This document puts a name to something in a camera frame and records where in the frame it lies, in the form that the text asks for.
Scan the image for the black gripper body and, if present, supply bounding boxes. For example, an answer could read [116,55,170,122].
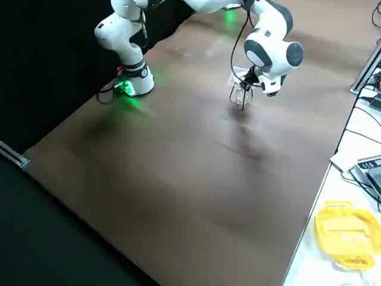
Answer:
[245,66,263,88]

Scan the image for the clear glass alcohol lamp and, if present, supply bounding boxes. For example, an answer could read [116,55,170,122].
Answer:
[230,88,254,107]

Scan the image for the black electronic device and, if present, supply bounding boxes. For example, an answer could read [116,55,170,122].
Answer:
[348,157,381,206]

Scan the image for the yellow plastic container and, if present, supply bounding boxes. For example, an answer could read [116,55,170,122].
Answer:
[314,200,381,263]

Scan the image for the aluminium corner profile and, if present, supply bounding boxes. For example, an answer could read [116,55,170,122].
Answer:
[0,140,30,169]

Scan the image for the square wire gauze mat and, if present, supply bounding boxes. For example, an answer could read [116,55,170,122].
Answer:
[227,66,254,86]

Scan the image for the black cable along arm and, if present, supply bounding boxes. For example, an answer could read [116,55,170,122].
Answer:
[230,0,254,88]

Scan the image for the black wire tripod stand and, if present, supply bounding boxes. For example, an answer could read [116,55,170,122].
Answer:
[228,82,250,113]

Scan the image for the black cable over table edge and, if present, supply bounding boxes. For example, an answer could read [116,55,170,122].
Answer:
[339,86,381,182]

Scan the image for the upright aluminium frame post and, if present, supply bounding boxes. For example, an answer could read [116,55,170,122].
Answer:
[349,43,381,94]

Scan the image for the black cable at arm foot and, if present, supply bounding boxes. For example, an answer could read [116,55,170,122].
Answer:
[96,84,120,105]

